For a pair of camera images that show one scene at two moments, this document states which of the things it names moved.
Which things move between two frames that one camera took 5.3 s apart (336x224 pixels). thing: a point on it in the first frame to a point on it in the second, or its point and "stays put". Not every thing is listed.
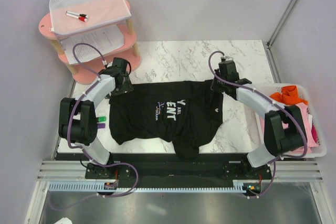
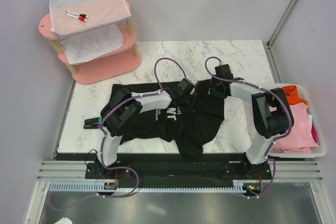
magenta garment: (314, 133) stays put
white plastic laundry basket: (321, 150) stays put
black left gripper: (127, 86) to (193, 97)
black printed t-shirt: (180, 113) stays put
